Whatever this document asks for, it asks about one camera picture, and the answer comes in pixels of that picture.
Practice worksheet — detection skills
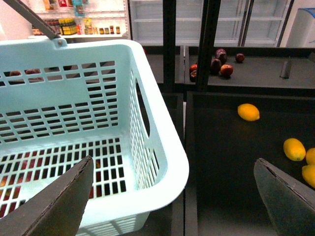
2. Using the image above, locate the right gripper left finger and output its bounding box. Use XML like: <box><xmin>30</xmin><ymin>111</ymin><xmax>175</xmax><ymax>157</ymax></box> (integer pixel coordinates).
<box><xmin>0</xmin><ymin>156</ymin><xmax>94</xmax><ymax>236</ymax></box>

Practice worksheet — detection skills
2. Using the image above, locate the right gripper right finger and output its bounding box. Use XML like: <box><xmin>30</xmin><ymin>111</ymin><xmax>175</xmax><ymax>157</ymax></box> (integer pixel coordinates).
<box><xmin>253</xmin><ymin>158</ymin><xmax>315</xmax><ymax>236</ymax></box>

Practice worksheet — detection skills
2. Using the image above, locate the yellow lemon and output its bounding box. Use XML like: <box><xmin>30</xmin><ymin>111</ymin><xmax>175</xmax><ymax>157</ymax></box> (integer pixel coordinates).
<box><xmin>237</xmin><ymin>103</ymin><xmax>260</xmax><ymax>121</ymax></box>
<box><xmin>283</xmin><ymin>138</ymin><xmax>306</xmax><ymax>161</ymax></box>
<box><xmin>305</xmin><ymin>147</ymin><xmax>315</xmax><ymax>165</ymax></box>

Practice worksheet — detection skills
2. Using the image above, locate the light teal plastic basket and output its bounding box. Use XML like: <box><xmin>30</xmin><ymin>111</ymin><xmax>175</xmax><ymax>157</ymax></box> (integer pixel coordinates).
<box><xmin>0</xmin><ymin>38</ymin><xmax>189</xmax><ymax>236</ymax></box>

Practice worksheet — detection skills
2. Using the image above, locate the brown basket handle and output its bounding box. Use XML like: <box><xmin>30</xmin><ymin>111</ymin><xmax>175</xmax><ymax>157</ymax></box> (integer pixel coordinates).
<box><xmin>3</xmin><ymin>0</ymin><xmax>60</xmax><ymax>40</ymax></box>

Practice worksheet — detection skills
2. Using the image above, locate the yellow lemon lower edge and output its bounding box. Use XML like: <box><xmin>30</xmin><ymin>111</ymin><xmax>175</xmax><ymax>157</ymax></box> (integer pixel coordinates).
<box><xmin>302</xmin><ymin>165</ymin><xmax>315</xmax><ymax>188</ymax></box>

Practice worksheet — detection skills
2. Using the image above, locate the yellow lemon at edge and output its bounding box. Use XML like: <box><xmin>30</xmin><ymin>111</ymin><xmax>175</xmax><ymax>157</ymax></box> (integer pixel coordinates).
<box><xmin>305</xmin><ymin>147</ymin><xmax>315</xmax><ymax>165</ymax></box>

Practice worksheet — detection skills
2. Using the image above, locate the black fruit display tray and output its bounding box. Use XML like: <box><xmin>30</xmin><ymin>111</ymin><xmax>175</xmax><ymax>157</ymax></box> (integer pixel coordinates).
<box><xmin>185</xmin><ymin>92</ymin><xmax>315</xmax><ymax>236</ymax></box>

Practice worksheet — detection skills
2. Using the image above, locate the black upper display tray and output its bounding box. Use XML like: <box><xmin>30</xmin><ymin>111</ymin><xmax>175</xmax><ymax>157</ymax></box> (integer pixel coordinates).
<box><xmin>143</xmin><ymin>46</ymin><xmax>315</xmax><ymax>97</ymax></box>

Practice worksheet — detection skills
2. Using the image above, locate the dark red apple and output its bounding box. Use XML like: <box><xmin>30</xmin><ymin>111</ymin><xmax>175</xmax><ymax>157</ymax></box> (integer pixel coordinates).
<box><xmin>235</xmin><ymin>53</ymin><xmax>245</xmax><ymax>63</ymax></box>

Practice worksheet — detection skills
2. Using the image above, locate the dark purple fruit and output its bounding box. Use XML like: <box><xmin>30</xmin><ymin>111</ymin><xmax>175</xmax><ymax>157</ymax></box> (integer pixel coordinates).
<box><xmin>215</xmin><ymin>48</ymin><xmax>227</xmax><ymax>64</ymax></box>

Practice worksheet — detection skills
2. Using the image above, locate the grocery shelf with bottles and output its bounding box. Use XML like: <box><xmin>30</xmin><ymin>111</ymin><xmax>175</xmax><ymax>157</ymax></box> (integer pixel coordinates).
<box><xmin>27</xmin><ymin>0</ymin><xmax>130</xmax><ymax>39</ymax></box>

